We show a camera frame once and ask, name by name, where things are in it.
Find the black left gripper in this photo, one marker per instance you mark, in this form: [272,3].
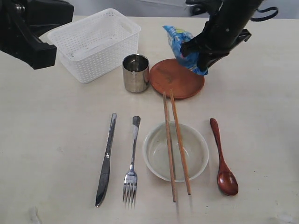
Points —
[22,22]

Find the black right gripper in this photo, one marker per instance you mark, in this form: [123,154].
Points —
[216,40]

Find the brown wooden plate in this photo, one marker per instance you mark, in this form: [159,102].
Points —
[169,75]

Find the brown wooden chopstick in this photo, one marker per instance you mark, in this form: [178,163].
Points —
[180,143]
[169,145]

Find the shiny metal cup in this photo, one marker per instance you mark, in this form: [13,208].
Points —
[135,68]

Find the floral ceramic bowl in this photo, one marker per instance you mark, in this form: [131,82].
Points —
[155,152]

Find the dark spoon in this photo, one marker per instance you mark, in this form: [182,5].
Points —
[226,180]

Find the brown wooden chopstick front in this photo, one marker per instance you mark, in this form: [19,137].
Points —
[180,143]

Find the stainless steel fork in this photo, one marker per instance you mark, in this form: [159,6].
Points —
[130,178]

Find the stainless steel table knife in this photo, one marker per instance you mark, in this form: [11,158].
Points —
[105,170]

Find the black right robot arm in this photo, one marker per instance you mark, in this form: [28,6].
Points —
[231,10]

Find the white woven plastic basket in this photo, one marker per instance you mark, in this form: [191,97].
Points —
[95,45]

